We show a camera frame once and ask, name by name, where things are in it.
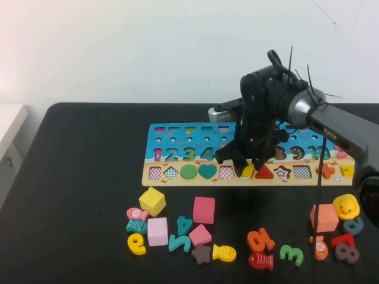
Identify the salmon orange foam cube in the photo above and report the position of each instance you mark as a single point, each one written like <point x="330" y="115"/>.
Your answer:
<point x="327" y="220"/>

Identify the yellow wooden fish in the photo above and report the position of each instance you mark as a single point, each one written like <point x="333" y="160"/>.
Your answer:
<point x="223" y="253"/>

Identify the brown number eight piece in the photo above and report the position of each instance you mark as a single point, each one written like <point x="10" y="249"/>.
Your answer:
<point x="339" y="254"/>

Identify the red wooden fish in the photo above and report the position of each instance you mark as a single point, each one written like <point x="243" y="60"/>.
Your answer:
<point x="260" y="261"/>

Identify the light pink wooden cube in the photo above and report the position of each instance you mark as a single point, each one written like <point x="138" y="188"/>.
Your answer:
<point x="157" y="232"/>

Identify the orange plus sign piece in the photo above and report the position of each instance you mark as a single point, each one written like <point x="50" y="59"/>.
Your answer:
<point x="327" y="171"/>

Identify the black zip tie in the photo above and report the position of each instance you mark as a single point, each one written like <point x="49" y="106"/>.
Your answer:
<point x="290" y="65"/>
<point x="311" y="80"/>
<point x="333" y="96"/>

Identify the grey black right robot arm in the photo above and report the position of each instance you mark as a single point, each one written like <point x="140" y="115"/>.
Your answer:
<point x="340" y="130"/>

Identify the pink number five piece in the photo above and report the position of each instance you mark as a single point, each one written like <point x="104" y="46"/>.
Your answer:
<point x="223" y="146"/>

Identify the yellow wooden cube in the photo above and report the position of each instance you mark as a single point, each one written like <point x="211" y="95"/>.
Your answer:
<point x="152" y="202"/>

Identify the yellow equals sign piece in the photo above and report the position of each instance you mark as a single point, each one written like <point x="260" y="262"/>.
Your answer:
<point x="347" y="171"/>

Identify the red triangle puzzle piece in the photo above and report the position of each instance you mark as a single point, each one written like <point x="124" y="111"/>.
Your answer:
<point x="264" y="174"/>

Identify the teal heart puzzle piece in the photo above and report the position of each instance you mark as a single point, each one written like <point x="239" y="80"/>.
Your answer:
<point x="207" y="171"/>

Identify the pink square puzzle piece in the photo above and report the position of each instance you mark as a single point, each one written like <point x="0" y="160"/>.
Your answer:
<point x="199" y="235"/>

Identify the red number seven piece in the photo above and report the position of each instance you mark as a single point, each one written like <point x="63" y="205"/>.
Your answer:
<point x="340" y="239"/>

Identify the brown star puzzle piece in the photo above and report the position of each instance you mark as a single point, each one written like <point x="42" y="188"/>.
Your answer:
<point x="201" y="254"/>

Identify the magenta foam cube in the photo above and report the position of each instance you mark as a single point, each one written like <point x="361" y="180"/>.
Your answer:
<point x="203" y="210"/>

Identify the colourful wooden puzzle board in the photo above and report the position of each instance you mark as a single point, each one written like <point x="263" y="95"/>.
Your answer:
<point x="189" y="142"/>

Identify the yellow rubber duck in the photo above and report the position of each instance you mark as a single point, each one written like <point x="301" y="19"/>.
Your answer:
<point x="346" y="207"/>

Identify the green circle puzzle piece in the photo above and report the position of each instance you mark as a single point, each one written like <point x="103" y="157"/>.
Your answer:
<point x="189" y="171"/>

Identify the teal number two piece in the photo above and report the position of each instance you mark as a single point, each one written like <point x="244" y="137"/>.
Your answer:
<point x="185" y="244"/>

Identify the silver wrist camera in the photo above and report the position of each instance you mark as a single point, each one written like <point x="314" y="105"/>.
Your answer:
<point x="217" y="115"/>

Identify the pink wooden fish five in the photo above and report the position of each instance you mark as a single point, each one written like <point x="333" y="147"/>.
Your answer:
<point x="136" y="213"/>

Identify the white side cabinet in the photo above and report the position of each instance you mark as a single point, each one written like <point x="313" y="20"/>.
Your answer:
<point x="9" y="133"/>

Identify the teal number four piece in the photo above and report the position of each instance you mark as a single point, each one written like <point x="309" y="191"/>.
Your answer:
<point x="186" y="226"/>

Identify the orange wooden fish ten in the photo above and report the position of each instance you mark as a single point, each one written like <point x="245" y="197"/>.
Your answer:
<point x="321" y="250"/>

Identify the blue-grey number nine piece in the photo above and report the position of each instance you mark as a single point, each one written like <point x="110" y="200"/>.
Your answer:
<point x="348" y="227"/>

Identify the green number three piece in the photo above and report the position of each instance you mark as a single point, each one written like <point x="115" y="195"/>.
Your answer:
<point x="297" y="256"/>

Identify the yellow number six piece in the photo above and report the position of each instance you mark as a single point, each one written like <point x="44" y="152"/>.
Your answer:
<point x="140" y="250"/>

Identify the pink greater-than sign piece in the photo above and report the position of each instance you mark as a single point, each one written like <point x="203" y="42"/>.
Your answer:
<point x="340" y="153"/>

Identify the yellow pentagon puzzle piece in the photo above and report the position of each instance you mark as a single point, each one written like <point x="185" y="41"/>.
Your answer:
<point x="249" y="171"/>

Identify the teal wooden fish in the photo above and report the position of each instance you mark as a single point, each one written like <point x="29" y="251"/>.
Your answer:
<point x="136" y="226"/>

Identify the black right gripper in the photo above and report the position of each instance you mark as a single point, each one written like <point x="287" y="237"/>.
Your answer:
<point x="257" y="139"/>

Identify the orange number ten piece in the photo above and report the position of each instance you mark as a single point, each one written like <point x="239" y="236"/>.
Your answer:
<point x="266" y="241"/>

